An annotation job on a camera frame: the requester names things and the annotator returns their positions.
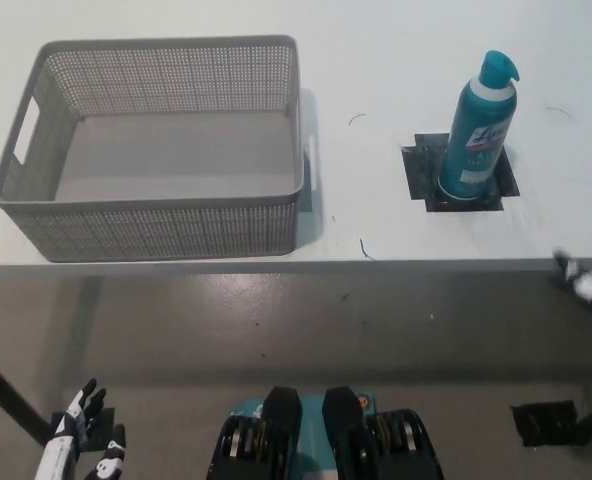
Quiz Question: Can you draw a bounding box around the black metal table leg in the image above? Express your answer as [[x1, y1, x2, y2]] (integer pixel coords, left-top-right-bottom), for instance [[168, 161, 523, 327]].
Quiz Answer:
[[0, 344, 53, 447]]

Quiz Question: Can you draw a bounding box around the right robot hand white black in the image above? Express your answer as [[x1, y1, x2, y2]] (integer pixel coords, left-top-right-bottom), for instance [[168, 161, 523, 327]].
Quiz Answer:
[[552, 168, 592, 307]]

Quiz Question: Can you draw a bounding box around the black tape square marker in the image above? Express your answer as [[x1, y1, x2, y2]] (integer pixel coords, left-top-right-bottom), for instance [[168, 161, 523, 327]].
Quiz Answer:
[[400, 132, 521, 214]]

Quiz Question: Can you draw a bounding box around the grey perforated plastic basket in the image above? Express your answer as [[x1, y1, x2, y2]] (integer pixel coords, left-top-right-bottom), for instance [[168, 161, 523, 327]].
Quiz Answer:
[[0, 34, 320, 264]]

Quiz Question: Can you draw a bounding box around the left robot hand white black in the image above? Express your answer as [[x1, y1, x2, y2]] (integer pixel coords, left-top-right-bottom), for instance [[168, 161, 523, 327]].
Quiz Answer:
[[33, 377, 128, 480]]

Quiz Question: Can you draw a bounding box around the teal aerosol spray can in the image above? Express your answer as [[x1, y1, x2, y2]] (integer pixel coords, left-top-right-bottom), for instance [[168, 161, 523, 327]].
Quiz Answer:
[[436, 49, 522, 202]]

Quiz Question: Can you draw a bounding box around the black teal robot torso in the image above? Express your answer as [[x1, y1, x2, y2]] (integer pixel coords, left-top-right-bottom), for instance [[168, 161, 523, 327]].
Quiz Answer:
[[205, 384, 445, 480]]

